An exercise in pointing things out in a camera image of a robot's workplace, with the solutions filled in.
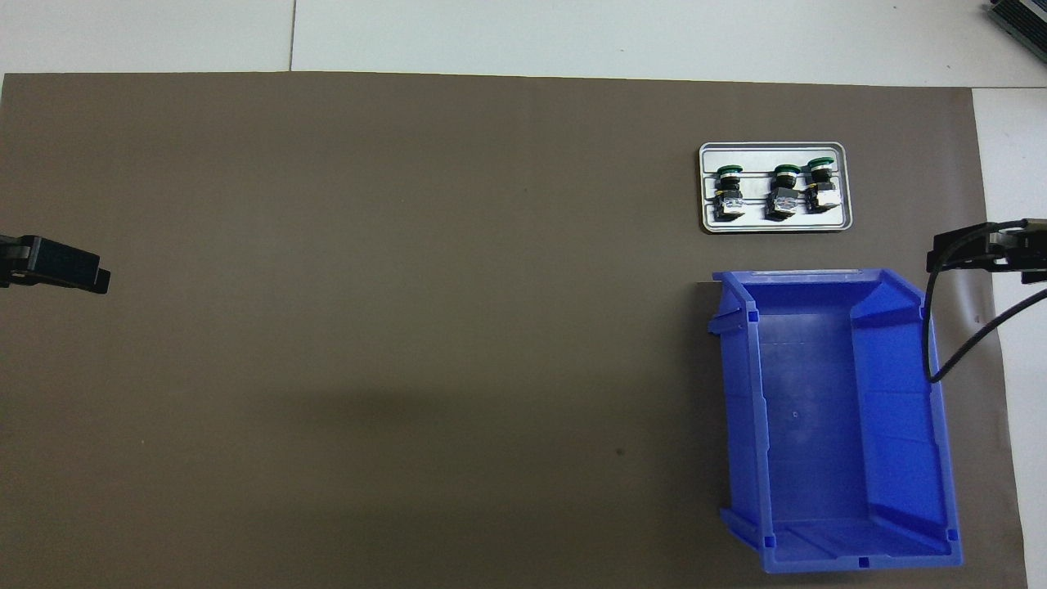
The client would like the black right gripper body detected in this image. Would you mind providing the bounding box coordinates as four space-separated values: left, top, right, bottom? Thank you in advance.
986 219 1047 286

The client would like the brown table mat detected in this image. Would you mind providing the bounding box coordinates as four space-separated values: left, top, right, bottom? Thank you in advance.
0 72 1030 589

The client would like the grey metal tray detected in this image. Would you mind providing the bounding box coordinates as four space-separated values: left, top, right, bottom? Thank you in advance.
699 142 854 236

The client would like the blue plastic storage bin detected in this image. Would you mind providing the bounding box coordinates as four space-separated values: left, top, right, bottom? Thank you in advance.
708 268 964 574

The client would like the green push button switch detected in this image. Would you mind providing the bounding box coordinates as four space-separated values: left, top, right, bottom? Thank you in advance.
806 157 841 214
765 164 801 222
712 164 747 222

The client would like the grey finned device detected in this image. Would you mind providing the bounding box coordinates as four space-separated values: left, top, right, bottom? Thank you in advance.
986 0 1047 52

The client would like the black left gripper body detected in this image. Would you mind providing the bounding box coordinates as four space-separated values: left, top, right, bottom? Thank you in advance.
0 235 40 289

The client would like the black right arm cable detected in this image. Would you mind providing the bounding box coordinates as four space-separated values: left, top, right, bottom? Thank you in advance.
922 219 1047 384

